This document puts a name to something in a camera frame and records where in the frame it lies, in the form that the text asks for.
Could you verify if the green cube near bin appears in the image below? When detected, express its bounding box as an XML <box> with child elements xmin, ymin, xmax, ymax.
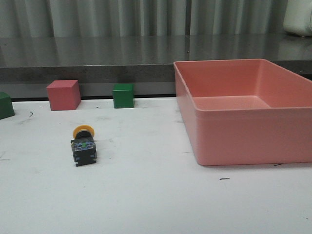
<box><xmin>113</xmin><ymin>83</ymin><xmax>135</xmax><ymax>109</ymax></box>

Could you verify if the pink cube at back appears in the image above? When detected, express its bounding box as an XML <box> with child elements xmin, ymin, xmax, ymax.
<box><xmin>46</xmin><ymin>80</ymin><xmax>81</xmax><ymax>111</ymax></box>

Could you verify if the pink plastic bin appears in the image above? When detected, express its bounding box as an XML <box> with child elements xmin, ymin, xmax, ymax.
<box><xmin>174</xmin><ymin>59</ymin><xmax>312</xmax><ymax>166</ymax></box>

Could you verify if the white appliance on counter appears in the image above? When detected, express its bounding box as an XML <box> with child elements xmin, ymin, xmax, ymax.
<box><xmin>283</xmin><ymin>0</ymin><xmax>312</xmax><ymax>37</ymax></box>

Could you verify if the yellow push button switch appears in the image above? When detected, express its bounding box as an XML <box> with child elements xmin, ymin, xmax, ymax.
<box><xmin>71</xmin><ymin>125</ymin><xmax>97</xmax><ymax>167</ymax></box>

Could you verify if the grey stone counter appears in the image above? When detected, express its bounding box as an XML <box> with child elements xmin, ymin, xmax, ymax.
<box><xmin>0</xmin><ymin>34</ymin><xmax>312</xmax><ymax>100</ymax></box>

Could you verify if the green cube at far left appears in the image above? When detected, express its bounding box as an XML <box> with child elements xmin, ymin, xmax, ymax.
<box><xmin>0</xmin><ymin>92</ymin><xmax>15</xmax><ymax>119</ymax></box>

